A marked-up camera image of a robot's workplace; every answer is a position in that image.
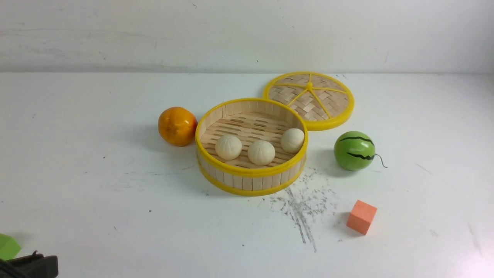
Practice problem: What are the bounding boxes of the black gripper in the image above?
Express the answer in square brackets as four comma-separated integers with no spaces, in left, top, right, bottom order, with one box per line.
[0,251,59,278]

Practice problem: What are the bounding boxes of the white toy bun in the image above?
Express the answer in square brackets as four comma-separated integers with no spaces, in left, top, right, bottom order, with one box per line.
[280,128,305,154]
[247,140,276,166]
[215,134,242,160]

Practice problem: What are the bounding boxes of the yellow bamboo steamer tray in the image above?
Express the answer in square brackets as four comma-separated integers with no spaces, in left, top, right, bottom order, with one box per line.
[195,98,308,197]

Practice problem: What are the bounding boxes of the yellow bamboo steamer lid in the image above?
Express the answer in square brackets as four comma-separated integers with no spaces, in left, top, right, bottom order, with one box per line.
[263,71,355,131]

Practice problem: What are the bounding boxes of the green foam block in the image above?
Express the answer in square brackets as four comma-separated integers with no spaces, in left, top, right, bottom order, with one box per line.
[0,234,21,261]

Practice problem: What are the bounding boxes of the orange toy fruit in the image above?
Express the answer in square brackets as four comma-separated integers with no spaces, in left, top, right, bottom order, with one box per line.
[158,106,198,147]

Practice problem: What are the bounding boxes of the orange foam cube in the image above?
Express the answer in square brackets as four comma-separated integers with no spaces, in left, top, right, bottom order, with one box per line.
[346,200,377,235]

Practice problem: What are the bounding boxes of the green toy watermelon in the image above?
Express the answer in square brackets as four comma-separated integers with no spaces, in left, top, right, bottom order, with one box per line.
[333,131,387,171]

